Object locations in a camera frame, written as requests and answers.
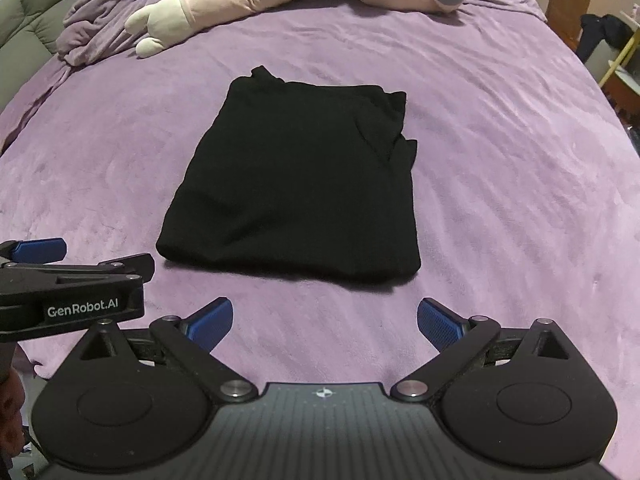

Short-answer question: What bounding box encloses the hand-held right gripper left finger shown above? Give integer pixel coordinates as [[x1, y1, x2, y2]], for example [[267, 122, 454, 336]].
[[77, 296, 259, 404]]

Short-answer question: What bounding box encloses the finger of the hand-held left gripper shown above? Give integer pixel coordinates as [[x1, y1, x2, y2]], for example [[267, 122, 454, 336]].
[[0, 253, 156, 286], [0, 238, 68, 265]]

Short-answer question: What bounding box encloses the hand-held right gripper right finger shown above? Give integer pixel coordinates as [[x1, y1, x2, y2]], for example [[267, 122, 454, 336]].
[[391, 297, 572, 404]]

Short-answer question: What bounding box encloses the black garment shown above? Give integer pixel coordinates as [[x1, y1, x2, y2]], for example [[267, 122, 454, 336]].
[[156, 65, 422, 283]]

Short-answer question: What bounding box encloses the person's left hand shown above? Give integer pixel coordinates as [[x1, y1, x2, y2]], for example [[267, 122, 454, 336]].
[[0, 355, 26, 457]]

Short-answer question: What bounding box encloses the purple bed sheet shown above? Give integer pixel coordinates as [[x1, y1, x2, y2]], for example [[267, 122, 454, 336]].
[[0, 0, 640, 480]]

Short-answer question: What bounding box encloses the green quilted cushion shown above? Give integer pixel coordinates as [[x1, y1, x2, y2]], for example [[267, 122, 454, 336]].
[[0, 0, 136, 111]]

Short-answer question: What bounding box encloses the crumpled purple blanket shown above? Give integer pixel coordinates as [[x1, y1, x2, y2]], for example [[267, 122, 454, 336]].
[[56, 0, 261, 67]]

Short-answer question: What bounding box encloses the pink plush toy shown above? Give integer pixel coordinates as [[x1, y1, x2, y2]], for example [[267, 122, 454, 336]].
[[124, 0, 482, 59]]

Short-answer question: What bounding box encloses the yellow chair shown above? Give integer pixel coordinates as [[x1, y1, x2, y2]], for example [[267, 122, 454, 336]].
[[597, 27, 640, 92]]

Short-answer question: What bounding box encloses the dark clothing pile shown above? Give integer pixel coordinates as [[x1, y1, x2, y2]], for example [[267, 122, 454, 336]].
[[580, 12, 636, 64]]

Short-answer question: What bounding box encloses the wooden door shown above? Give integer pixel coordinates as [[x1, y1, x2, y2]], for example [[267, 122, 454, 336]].
[[545, 0, 601, 64]]

